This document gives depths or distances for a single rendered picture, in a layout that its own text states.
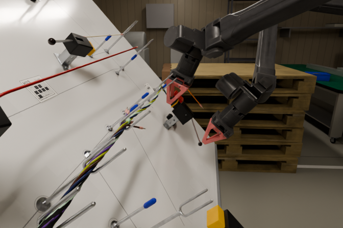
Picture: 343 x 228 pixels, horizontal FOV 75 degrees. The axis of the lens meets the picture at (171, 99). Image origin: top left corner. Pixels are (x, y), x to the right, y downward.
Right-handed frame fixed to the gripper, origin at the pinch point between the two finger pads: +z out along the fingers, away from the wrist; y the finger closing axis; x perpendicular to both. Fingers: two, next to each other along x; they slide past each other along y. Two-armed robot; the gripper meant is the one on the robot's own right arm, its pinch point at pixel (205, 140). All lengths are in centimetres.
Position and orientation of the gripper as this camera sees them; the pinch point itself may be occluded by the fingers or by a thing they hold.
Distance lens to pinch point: 73.8
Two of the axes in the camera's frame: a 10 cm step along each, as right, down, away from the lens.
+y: -2.2, 2.1, -9.5
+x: 7.4, 6.7, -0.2
